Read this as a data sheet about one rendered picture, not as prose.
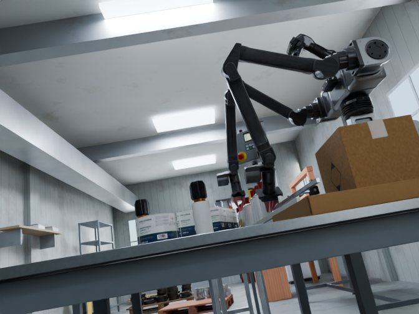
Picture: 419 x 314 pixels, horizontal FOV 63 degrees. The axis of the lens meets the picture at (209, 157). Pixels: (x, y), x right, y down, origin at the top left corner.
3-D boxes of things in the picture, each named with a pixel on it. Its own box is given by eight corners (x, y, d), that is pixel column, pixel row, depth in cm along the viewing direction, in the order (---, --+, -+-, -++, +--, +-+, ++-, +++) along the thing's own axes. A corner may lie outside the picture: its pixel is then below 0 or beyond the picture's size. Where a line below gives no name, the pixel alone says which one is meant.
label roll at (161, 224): (130, 252, 156) (126, 220, 160) (152, 250, 174) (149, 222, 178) (168, 244, 150) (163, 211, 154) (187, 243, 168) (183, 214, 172)
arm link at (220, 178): (236, 164, 183) (234, 161, 191) (215, 167, 183) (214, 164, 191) (239, 185, 185) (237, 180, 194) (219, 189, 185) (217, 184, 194)
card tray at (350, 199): (275, 230, 95) (272, 216, 96) (363, 215, 97) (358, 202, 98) (312, 216, 66) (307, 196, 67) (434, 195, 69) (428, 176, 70)
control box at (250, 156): (245, 167, 209) (239, 138, 214) (270, 159, 201) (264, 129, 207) (237, 164, 200) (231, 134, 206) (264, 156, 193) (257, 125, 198)
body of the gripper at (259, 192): (255, 193, 147) (254, 177, 144) (278, 189, 148) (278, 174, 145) (259, 200, 141) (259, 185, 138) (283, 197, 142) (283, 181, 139)
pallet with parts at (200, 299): (234, 301, 618) (231, 281, 628) (231, 308, 538) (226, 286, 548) (170, 312, 628) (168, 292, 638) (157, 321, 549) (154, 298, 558)
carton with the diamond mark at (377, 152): (332, 220, 131) (314, 153, 139) (393, 209, 131) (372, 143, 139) (363, 209, 102) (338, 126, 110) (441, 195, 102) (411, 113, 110)
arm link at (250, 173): (274, 152, 135) (269, 151, 143) (244, 156, 134) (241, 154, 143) (276, 182, 136) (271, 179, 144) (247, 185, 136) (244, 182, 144)
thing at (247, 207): (249, 235, 191) (241, 199, 197) (257, 233, 192) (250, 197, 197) (250, 233, 186) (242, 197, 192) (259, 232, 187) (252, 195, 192)
